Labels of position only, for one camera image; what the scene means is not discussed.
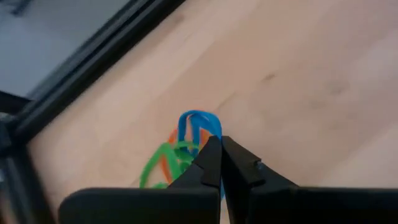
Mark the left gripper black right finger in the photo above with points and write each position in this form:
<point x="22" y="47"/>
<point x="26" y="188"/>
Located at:
<point x="280" y="205"/>

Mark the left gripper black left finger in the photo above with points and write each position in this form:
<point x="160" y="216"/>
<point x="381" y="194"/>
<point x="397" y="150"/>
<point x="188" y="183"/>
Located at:
<point x="140" y="208"/>

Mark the blue rubber band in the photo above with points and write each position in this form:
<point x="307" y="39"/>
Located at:
<point x="214" y="121"/>

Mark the rubber bands top left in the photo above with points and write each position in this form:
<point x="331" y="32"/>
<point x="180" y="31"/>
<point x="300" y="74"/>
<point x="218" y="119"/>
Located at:
<point x="152" y="165"/>

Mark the orange rubber band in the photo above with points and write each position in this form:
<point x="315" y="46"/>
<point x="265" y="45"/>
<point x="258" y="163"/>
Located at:
<point x="165" y="169"/>

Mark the green rubber band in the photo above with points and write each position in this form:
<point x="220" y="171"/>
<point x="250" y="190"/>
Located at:
<point x="183" y="155"/>

